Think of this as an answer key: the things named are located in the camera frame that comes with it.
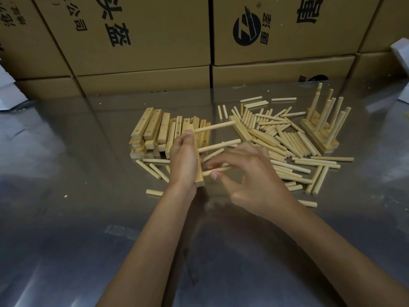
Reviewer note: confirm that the person's right hand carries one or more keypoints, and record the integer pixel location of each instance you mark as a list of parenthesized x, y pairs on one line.
[(258, 185)]

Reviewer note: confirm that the person's left hand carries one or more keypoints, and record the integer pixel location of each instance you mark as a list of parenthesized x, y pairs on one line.
[(180, 166)]

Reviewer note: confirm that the pile of wooden dowels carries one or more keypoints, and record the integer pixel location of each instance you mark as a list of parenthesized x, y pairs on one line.
[(294, 143)]

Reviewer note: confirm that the pile of drilled wooden bars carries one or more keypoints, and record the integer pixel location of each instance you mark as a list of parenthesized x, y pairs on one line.
[(142, 123)]

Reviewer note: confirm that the person's left forearm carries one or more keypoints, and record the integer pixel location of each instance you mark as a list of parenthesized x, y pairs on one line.
[(147, 252)]

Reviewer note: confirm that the person's right forearm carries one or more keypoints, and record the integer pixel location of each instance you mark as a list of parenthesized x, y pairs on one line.
[(345, 255)]

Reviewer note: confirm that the stack of white foam blocks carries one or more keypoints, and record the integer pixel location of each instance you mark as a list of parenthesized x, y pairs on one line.
[(403, 51), (11, 95)]

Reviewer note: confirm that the clear tape patch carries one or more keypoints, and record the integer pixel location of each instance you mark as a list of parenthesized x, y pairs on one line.
[(121, 231)]

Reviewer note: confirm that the shiny metal table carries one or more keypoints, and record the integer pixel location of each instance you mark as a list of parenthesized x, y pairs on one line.
[(64, 182)]

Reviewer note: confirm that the stack of brown cardboard boxes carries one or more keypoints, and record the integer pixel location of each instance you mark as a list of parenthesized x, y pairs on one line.
[(159, 31)]

